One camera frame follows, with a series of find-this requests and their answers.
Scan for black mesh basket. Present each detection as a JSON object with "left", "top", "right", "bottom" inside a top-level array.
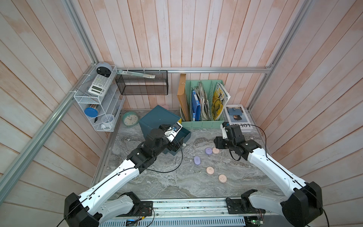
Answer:
[{"left": 115, "top": 70, "right": 169, "bottom": 96}]

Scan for brown envelope folder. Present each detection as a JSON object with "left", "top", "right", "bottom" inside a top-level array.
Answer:
[{"left": 177, "top": 74, "right": 190, "bottom": 122}]

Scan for white calculator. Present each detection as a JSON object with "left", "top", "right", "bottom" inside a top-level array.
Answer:
[{"left": 88, "top": 74, "right": 112, "bottom": 96}]

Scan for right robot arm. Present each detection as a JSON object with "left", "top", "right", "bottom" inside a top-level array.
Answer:
[{"left": 214, "top": 122, "right": 326, "bottom": 227}]

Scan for round grey speaker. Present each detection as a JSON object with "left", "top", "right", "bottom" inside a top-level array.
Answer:
[{"left": 96, "top": 62, "right": 112, "bottom": 78}]

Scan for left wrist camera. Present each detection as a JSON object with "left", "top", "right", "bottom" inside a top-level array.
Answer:
[{"left": 164, "top": 122, "right": 182, "bottom": 142}]

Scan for yellow magazine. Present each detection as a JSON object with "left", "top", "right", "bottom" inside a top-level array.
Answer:
[{"left": 211, "top": 82, "right": 231, "bottom": 121}]

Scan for pink earphone case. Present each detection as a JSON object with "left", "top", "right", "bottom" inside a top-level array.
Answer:
[
  {"left": 212, "top": 148, "right": 220, "bottom": 154},
  {"left": 206, "top": 166, "right": 215, "bottom": 175},
  {"left": 218, "top": 174, "right": 227, "bottom": 183}
]

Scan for ruler on basket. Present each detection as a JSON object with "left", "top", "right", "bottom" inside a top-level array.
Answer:
[{"left": 117, "top": 70, "right": 155, "bottom": 79}]

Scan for green file organizer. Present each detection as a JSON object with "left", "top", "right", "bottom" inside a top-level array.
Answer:
[{"left": 181, "top": 80, "right": 224, "bottom": 130}]

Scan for pink earphone case middle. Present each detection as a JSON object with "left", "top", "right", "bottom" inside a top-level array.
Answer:
[{"left": 206, "top": 166, "right": 215, "bottom": 175}]

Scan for pink earphone case top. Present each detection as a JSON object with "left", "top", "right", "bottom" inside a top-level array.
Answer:
[{"left": 212, "top": 148, "right": 220, "bottom": 154}]

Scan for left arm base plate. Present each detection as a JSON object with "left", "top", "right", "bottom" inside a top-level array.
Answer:
[{"left": 118, "top": 201, "right": 153, "bottom": 217}]

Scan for white wire shelf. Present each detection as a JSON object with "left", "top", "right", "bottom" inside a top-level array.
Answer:
[{"left": 74, "top": 64, "right": 125, "bottom": 132}]

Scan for white cup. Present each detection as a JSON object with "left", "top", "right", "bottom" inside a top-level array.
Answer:
[{"left": 101, "top": 114, "right": 115, "bottom": 130}]

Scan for purple earphone case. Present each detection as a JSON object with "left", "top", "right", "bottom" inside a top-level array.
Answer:
[
  {"left": 205, "top": 148, "right": 213, "bottom": 155},
  {"left": 193, "top": 156, "right": 201, "bottom": 165}
]

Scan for pink earphone case bottom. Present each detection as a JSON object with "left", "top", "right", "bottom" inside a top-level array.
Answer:
[{"left": 218, "top": 174, "right": 227, "bottom": 183}]

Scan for newspapers in organizer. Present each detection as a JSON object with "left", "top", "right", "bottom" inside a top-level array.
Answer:
[{"left": 196, "top": 81, "right": 213, "bottom": 121}]

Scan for teal drawer cabinet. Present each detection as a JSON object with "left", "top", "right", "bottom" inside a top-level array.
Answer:
[{"left": 139, "top": 106, "right": 180, "bottom": 157}]

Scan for blue lid jar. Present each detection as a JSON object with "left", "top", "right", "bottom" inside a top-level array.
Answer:
[{"left": 84, "top": 104, "right": 99, "bottom": 118}]

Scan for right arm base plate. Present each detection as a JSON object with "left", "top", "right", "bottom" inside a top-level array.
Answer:
[{"left": 226, "top": 198, "right": 266, "bottom": 215}]

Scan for blue binder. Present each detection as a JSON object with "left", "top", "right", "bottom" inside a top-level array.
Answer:
[{"left": 191, "top": 90, "right": 201, "bottom": 121}]

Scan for purple earphone case top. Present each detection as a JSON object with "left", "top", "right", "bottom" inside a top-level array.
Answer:
[{"left": 205, "top": 148, "right": 213, "bottom": 155}]

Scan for LOEWE book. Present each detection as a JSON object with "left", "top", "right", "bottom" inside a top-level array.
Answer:
[{"left": 224, "top": 105, "right": 253, "bottom": 132}]

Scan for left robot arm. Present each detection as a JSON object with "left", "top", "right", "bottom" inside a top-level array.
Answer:
[{"left": 63, "top": 123, "right": 182, "bottom": 227}]

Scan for green alarm clock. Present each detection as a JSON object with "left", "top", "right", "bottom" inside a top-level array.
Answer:
[{"left": 122, "top": 111, "right": 140, "bottom": 127}]

